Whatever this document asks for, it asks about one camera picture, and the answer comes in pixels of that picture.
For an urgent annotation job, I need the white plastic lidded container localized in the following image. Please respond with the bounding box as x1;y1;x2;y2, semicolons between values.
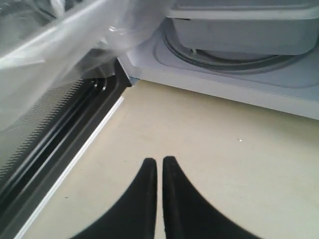
165;0;319;55

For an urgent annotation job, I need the white microwave door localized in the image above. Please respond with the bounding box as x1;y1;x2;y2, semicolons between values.
0;61;131;239

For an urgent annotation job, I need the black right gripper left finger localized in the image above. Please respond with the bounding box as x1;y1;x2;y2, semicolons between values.
73;158;158;239

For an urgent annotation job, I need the clear plastic protective film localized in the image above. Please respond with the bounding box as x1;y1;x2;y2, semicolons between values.
0;0;170;131

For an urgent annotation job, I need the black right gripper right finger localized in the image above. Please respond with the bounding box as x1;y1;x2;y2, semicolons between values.
162;156;258;239

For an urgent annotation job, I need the white Midea microwave oven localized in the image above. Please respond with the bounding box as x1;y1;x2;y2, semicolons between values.
119;0;319;119

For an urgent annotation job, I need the glass turntable plate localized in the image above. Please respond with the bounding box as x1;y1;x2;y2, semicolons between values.
161;30;319;75

